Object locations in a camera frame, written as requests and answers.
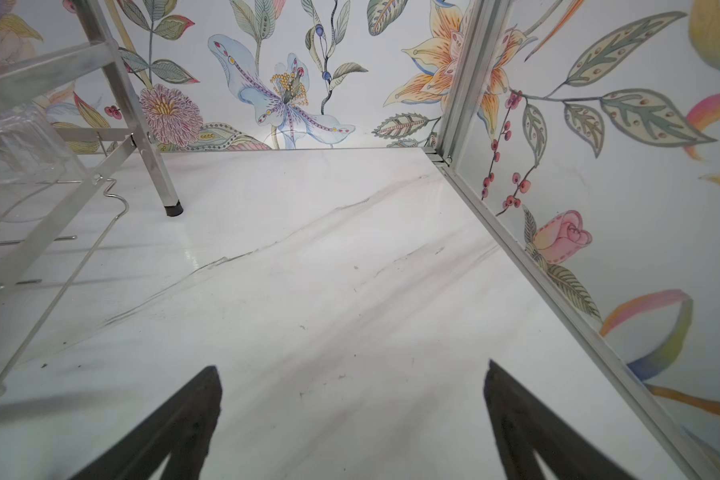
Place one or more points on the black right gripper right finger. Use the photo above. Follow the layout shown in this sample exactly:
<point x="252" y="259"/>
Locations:
<point x="528" y="434"/>

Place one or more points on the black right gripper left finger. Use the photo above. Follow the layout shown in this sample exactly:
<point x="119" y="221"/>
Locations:
<point x="175" y="438"/>

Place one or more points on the two-tier metal dish rack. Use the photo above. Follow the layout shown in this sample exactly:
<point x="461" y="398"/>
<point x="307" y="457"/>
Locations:
<point x="40" y="80"/>

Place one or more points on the clear drinking glass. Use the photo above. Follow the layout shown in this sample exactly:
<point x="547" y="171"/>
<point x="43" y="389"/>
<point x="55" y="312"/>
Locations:
<point x="34" y="162"/>

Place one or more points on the aluminium corner frame post right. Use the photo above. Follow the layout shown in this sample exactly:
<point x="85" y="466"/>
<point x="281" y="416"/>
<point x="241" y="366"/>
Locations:
<point x="482" y="36"/>

